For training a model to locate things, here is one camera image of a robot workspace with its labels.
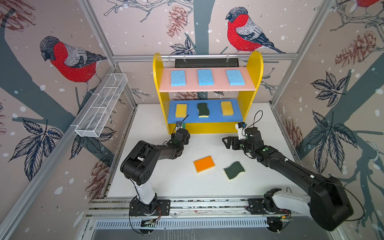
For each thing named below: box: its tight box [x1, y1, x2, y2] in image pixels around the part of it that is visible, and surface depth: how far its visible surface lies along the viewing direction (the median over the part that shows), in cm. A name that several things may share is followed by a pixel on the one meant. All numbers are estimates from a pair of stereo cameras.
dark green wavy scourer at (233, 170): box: [224, 161, 245, 180], surface depth 87 cm
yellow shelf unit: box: [152, 51, 264, 134], surface depth 81 cm
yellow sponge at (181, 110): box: [175, 104, 188, 118], surface depth 97 cm
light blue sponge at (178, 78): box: [170, 70, 186, 87], surface depth 78 cm
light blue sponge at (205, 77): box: [197, 69, 215, 86], surface depth 78 cm
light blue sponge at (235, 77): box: [225, 69, 246, 86], surface depth 78 cm
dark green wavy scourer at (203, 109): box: [197, 102, 210, 118], surface depth 97 cm
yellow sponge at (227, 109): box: [221, 101, 234, 116], surface depth 100 cm
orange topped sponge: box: [193, 155, 216, 174], surface depth 90 cm
